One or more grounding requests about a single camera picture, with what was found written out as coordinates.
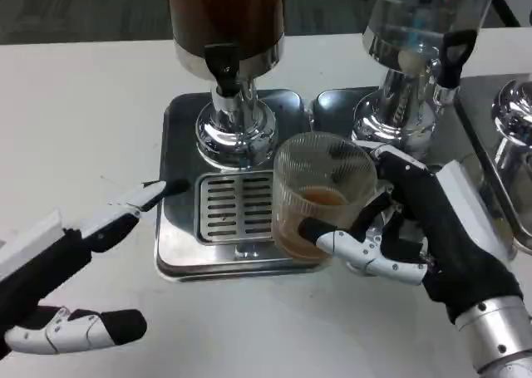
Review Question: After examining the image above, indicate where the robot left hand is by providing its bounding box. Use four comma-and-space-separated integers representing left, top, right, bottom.
0, 179, 190, 356

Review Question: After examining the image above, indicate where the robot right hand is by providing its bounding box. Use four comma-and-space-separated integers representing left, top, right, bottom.
298, 143, 525, 325

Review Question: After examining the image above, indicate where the clear ribbed glass cup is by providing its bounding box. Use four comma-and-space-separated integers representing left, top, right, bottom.
270, 131, 382, 267

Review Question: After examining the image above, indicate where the steel tray at picture edge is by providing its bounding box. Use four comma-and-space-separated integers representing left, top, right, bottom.
453, 73, 532, 254

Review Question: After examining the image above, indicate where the chrome dispenser base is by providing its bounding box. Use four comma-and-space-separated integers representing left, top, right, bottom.
490, 78, 532, 179

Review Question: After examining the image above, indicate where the steel tray under clear dispenser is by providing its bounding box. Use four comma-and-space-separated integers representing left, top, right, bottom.
310, 87, 519, 277

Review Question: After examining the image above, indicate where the steel tray with drip grid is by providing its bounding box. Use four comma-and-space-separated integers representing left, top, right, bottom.
154, 88, 333, 282

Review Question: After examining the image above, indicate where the black tap on clear dispenser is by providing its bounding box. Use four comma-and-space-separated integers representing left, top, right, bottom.
432, 29, 478, 103

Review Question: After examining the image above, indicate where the steel slotted drip grid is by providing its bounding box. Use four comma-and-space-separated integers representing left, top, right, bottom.
195, 174, 278, 244

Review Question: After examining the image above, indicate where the drink dispenser with clear tank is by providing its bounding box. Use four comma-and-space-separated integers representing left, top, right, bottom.
351, 0, 498, 163

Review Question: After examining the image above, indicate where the black stand leg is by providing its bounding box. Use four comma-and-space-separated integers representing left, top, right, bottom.
492, 0, 521, 27

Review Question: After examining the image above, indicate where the black tap on brown dispenser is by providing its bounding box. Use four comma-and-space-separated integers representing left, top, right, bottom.
202, 43, 242, 96

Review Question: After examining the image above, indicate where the drink dispenser with brown liquid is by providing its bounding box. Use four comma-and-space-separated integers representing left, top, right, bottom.
165, 0, 286, 169

